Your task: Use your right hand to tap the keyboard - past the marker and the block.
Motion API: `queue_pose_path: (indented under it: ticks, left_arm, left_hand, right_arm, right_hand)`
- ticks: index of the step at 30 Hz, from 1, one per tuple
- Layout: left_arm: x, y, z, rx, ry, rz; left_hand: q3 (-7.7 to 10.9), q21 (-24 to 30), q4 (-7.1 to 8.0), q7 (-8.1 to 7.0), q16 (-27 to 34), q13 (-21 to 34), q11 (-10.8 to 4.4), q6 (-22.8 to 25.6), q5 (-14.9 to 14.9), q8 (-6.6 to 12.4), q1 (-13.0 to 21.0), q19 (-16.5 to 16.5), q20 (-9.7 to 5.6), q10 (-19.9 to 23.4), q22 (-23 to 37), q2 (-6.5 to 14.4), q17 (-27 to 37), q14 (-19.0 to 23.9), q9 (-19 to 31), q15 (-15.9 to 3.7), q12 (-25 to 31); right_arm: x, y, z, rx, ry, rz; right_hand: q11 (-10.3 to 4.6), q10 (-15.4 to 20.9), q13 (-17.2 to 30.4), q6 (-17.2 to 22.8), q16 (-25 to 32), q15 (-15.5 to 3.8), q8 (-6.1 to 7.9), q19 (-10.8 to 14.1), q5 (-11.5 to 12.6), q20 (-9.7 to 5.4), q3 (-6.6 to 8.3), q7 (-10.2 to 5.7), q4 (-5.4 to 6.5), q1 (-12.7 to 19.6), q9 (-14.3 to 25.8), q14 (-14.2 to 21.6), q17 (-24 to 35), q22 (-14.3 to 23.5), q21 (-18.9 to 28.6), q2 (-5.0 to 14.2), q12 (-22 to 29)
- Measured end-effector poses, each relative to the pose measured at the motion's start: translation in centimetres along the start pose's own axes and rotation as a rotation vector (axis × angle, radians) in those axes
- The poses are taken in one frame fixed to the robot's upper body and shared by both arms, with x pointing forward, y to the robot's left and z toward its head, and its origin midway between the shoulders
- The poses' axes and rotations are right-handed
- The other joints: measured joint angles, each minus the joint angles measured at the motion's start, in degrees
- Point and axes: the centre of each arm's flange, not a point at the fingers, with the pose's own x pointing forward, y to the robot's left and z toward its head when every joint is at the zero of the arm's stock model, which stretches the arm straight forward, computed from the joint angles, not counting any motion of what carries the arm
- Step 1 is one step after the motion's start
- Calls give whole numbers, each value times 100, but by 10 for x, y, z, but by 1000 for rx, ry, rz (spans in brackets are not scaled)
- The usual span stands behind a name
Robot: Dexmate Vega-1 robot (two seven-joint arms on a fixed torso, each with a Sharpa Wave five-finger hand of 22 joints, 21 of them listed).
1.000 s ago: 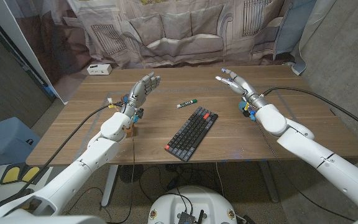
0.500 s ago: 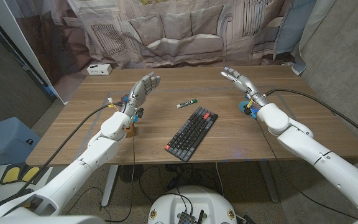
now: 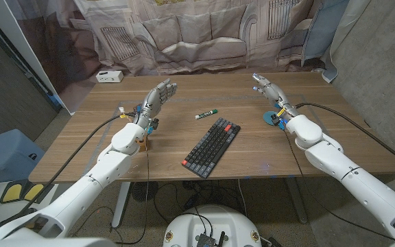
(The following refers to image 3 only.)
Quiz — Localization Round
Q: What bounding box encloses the printed sofa backdrop cloth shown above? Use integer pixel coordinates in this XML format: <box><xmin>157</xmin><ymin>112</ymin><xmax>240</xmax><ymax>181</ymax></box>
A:
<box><xmin>4</xmin><ymin>0</ymin><xmax>351</xmax><ymax>116</ymax></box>

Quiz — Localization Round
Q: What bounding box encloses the white slanted panel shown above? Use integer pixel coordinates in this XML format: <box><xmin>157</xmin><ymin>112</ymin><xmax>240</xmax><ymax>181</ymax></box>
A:
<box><xmin>0</xmin><ymin>0</ymin><xmax>75</xmax><ymax>116</ymax></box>

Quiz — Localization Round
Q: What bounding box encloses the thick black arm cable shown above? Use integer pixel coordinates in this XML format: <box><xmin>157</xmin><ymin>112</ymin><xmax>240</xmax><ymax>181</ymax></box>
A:
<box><xmin>295</xmin><ymin>102</ymin><xmax>395</xmax><ymax>172</ymax></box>
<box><xmin>0</xmin><ymin>115</ymin><xmax>136</xmax><ymax>224</ymax></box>

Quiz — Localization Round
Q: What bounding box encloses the small cardboard box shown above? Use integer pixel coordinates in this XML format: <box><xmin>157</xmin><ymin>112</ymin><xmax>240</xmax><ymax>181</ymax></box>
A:
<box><xmin>136</xmin><ymin>135</ymin><xmax>152</xmax><ymax>153</ymax></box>

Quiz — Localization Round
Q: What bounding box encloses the dark keyboard with red keys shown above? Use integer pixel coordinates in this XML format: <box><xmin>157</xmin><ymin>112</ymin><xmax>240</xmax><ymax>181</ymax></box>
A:
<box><xmin>181</xmin><ymin>117</ymin><xmax>241</xmax><ymax>179</ymax></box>

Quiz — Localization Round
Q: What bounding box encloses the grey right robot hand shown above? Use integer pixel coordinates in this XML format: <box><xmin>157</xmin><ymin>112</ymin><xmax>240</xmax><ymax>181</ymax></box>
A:
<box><xmin>251</xmin><ymin>73</ymin><xmax>300</xmax><ymax>126</ymax></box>

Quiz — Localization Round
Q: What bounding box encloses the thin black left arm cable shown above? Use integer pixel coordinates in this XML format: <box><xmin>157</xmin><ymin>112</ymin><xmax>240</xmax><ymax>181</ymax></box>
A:
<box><xmin>110</xmin><ymin>143</ymin><xmax>150</xmax><ymax>245</ymax></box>

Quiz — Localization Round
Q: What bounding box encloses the green and white marker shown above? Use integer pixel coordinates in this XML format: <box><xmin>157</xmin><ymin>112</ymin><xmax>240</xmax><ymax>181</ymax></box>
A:
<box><xmin>194</xmin><ymin>108</ymin><xmax>219</xmax><ymax>120</ymax></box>

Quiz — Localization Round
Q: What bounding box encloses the grey table leg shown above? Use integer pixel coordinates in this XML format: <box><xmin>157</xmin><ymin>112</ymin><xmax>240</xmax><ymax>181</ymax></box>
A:
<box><xmin>285</xmin><ymin>177</ymin><xmax>309</xmax><ymax>224</ymax></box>

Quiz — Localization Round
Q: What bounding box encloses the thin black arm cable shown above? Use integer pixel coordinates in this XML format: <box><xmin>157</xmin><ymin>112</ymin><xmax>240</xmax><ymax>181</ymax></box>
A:
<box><xmin>110</xmin><ymin>143</ymin><xmax>150</xmax><ymax>245</ymax></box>
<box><xmin>283</xmin><ymin>130</ymin><xmax>395</xmax><ymax>241</ymax></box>

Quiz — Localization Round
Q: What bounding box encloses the white power strip box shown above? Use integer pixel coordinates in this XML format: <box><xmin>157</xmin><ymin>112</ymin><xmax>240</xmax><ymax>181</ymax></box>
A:
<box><xmin>95</xmin><ymin>70</ymin><xmax>124</xmax><ymax>84</ymax></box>

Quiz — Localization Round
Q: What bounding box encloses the blue plastic bin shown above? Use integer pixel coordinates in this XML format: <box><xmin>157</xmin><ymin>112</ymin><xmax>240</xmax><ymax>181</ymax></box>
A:
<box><xmin>0</xmin><ymin>128</ymin><xmax>46</xmax><ymax>188</ymax></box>

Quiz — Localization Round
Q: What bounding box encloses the round black floor fan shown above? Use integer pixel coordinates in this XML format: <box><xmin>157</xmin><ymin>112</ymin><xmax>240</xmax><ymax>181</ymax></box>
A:
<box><xmin>131</xmin><ymin>180</ymin><xmax>159</xmax><ymax>202</ymax></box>

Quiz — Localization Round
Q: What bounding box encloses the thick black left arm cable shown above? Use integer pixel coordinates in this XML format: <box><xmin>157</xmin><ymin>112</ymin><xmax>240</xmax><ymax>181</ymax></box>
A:
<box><xmin>0</xmin><ymin>115</ymin><xmax>136</xmax><ymax>224</ymax></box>

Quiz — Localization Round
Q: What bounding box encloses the white table leg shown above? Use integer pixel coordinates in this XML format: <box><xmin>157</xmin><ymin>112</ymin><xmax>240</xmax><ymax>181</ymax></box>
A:
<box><xmin>110</xmin><ymin>181</ymin><xmax>132</xmax><ymax>227</ymax></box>

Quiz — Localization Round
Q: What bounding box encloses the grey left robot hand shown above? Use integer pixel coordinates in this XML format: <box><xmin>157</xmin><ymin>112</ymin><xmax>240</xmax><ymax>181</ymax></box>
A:
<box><xmin>134</xmin><ymin>78</ymin><xmax>178</xmax><ymax>131</ymax></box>

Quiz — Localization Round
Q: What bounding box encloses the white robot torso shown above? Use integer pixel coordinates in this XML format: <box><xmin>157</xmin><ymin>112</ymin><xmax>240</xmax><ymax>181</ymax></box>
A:
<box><xmin>163</xmin><ymin>204</ymin><xmax>263</xmax><ymax>247</ymax></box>

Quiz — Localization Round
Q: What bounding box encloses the yellow and black foot pedal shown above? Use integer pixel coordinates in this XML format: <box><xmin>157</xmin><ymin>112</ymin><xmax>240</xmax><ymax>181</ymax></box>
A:
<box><xmin>0</xmin><ymin>180</ymin><xmax>46</xmax><ymax>204</ymax></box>

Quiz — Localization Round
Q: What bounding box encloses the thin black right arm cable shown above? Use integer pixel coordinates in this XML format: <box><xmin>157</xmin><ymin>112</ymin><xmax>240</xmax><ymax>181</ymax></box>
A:
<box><xmin>283</xmin><ymin>130</ymin><xmax>395</xmax><ymax>241</ymax></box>

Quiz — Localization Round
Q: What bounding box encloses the black antenna module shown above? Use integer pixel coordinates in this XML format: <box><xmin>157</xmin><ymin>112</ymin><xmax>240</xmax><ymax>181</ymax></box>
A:
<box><xmin>195</xmin><ymin>231</ymin><xmax>226</xmax><ymax>247</ymax></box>

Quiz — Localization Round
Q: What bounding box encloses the blue round disc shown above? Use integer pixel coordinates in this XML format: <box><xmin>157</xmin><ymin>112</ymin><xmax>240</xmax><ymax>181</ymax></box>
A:
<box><xmin>263</xmin><ymin>110</ymin><xmax>279</xmax><ymax>127</ymax></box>

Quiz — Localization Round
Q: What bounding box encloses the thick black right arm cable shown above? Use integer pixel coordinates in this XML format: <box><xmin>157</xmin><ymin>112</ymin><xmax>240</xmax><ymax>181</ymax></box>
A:
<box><xmin>295</xmin><ymin>102</ymin><xmax>395</xmax><ymax>172</ymax></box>

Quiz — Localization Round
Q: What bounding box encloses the white floor cable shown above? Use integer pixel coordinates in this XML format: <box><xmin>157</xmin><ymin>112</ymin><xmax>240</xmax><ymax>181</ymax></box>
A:
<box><xmin>237</xmin><ymin>178</ymin><xmax>248</xmax><ymax>216</ymax></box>

